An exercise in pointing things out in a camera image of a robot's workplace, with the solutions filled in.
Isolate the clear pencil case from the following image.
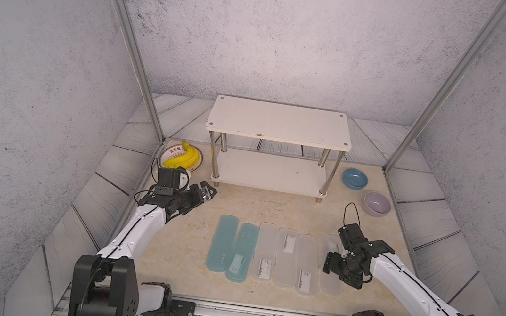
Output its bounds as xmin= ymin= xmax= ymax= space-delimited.
xmin=250 ymin=222 xmax=279 ymax=282
xmin=273 ymin=228 xmax=298 ymax=289
xmin=295 ymin=234 xmax=319 ymax=297
xmin=318 ymin=235 xmax=343 ymax=296

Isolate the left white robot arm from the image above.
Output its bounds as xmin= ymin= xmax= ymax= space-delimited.
xmin=68 ymin=178 xmax=217 ymax=316

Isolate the teal pencil case left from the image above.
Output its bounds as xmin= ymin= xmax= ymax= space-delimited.
xmin=206 ymin=215 xmax=239 ymax=273

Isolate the teal pencil case with label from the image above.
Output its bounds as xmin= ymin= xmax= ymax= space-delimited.
xmin=225 ymin=223 xmax=260 ymax=283

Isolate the white two-tier shelf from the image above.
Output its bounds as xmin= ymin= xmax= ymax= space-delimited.
xmin=205 ymin=95 xmax=352 ymax=203

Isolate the yellow banana bunch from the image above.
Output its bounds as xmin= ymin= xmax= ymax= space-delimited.
xmin=163 ymin=140 xmax=198 ymax=170

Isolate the purple ceramic bowl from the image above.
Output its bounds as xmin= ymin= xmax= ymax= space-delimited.
xmin=362 ymin=190 xmax=393 ymax=218

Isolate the blue ceramic bowl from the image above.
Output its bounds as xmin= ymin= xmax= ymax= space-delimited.
xmin=342 ymin=168 xmax=369 ymax=191

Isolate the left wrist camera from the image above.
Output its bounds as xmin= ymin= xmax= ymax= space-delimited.
xmin=157 ymin=167 xmax=190 ymax=192

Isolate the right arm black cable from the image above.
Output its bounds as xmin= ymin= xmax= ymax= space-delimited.
xmin=341 ymin=201 xmax=364 ymax=230

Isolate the left aluminium frame post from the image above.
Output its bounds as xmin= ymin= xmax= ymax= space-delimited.
xmin=111 ymin=0 xmax=165 ymax=143

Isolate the aluminium frame post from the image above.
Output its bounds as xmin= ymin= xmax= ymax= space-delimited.
xmin=111 ymin=0 xmax=165 ymax=143
xmin=382 ymin=0 xmax=506 ymax=176

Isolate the right aluminium frame post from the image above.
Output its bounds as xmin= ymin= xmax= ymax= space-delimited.
xmin=382 ymin=0 xmax=506 ymax=176

